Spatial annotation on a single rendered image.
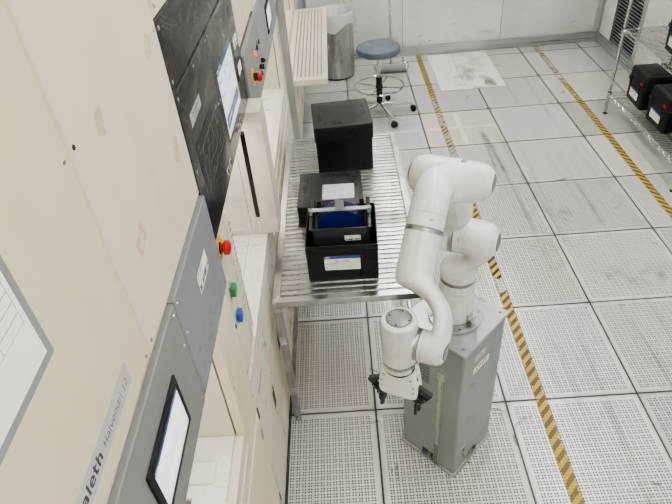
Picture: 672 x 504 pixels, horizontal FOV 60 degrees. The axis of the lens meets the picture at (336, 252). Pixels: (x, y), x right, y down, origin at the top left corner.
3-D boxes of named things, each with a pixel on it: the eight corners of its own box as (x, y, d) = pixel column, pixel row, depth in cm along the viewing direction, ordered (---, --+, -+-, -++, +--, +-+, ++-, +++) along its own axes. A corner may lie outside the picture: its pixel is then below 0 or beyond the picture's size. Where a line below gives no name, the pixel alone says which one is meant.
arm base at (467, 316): (492, 312, 208) (497, 274, 196) (461, 343, 198) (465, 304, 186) (448, 290, 219) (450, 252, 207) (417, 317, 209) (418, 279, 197)
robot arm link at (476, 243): (445, 262, 203) (448, 206, 188) (498, 273, 196) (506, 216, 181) (435, 284, 195) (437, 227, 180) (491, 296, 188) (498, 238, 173)
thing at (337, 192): (313, 274, 230) (304, 208, 211) (315, 242, 246) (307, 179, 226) (374, 271, 229) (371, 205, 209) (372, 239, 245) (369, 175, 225)
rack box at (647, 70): (621, 95, 460) (629, 63, 444) (658, 93, 458) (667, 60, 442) (636, 112, 437) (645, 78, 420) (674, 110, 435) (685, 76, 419)
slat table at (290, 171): (425, 413, 266) (429, 292, 219) (295, 421, 268) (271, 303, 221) (396, 240, 368) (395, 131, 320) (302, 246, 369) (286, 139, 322)
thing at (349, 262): (308, 282, 228) (304, 247, 217) (311, 238, 250) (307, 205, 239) (379, 278, 227) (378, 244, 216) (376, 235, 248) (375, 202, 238)
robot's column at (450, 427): (490, 434, 255) (510, 311, 208) (453, 478, 241) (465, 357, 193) (438, 400, 271) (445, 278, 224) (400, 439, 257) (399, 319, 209)
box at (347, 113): (375, 168, 291) (373, 122, 275) (318, 174, 290) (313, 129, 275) (367, 141, 313) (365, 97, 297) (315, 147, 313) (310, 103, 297)
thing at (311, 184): (364, 223, 256) (363, 198, 247) (298, 227, 257) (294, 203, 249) (362, 187, 278) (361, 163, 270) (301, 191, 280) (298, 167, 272)
